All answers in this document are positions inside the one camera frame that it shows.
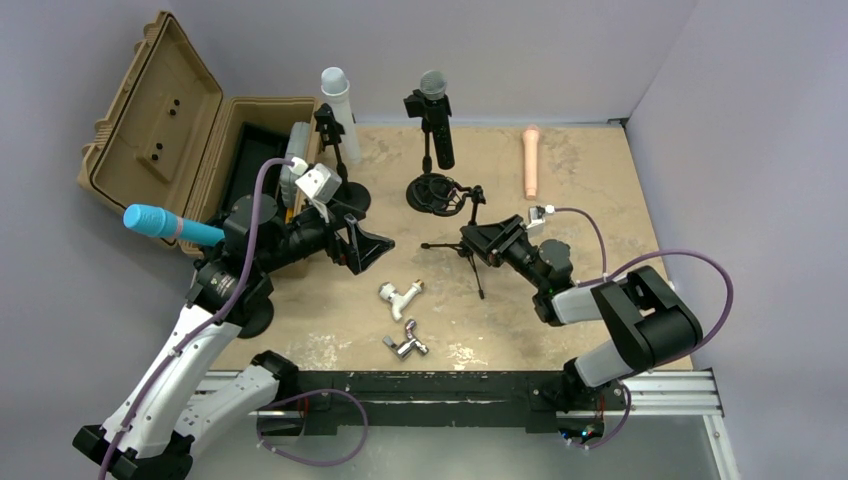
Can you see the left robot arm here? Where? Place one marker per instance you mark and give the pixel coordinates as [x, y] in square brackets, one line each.
[157, 433]

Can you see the pink microphone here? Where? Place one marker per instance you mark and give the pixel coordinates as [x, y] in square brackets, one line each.
[530, 138]

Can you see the tan plastic hard case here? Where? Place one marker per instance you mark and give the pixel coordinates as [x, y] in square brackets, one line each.
[171, 138]

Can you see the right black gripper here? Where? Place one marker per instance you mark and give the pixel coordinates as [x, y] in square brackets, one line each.
[481, 237]

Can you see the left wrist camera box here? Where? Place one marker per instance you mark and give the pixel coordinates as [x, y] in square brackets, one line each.
[319, 184]

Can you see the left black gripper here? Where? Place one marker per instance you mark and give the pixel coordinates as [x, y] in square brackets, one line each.
[364, 247]

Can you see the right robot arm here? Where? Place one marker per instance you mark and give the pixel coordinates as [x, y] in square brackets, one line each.
[647, 322]

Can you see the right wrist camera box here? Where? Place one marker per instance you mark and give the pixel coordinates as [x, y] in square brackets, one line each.
[537, 218]

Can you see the blue microphone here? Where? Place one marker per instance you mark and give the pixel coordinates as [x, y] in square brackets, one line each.
[157, 222]

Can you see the grey device in case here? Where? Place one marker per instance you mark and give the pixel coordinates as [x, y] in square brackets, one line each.
[296, 150]

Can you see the white microphone grey head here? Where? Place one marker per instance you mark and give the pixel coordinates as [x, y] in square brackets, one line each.
[335, 87]

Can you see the chrome metal faucet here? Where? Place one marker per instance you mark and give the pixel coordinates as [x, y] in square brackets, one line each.
[403, 349]

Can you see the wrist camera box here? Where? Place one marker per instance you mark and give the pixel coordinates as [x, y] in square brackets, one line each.
[319, 184]
[537, 218]

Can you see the white plastic tap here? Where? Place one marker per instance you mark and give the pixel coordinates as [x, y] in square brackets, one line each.
[397, 300]

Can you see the black microphone silver grille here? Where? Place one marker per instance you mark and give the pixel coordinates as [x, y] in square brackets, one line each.
[433, 85]

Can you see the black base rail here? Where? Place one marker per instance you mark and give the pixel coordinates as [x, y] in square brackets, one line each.
[477, 399]

